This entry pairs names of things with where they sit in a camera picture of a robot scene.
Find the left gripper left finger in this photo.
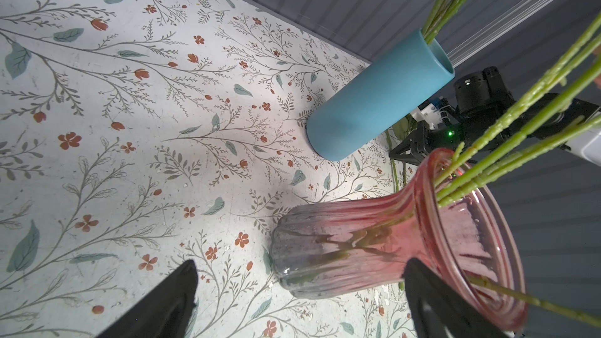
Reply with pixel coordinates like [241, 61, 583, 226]
[99, 260, 198, 338]

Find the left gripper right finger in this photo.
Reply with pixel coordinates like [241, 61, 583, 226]
[403, 258, 506, 338]

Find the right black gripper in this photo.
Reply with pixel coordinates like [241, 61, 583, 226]
[388, 67, 587, 166]

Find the teal ceramic vase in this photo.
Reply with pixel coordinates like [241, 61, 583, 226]
[306, 30, 455, 162]

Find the pink ribbed glass vase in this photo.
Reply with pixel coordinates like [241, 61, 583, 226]
[269, 150, 527, 331]

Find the white rose stem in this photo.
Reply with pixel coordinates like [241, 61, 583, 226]
[466, 275, 600, 328]

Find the large salmon pink rose stem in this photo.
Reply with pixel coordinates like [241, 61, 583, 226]
[434, 12, 600, 186]

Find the peach pink peony stem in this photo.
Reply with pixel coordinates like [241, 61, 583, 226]
[437, 115, 600, 207]

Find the white peony spray stem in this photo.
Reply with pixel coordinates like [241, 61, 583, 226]
[437, 60, 600, 198]

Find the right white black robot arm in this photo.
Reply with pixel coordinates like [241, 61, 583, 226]
[389, 67, 600, 166]

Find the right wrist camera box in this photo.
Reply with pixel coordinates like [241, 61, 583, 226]
[410, 97, 452, 131]

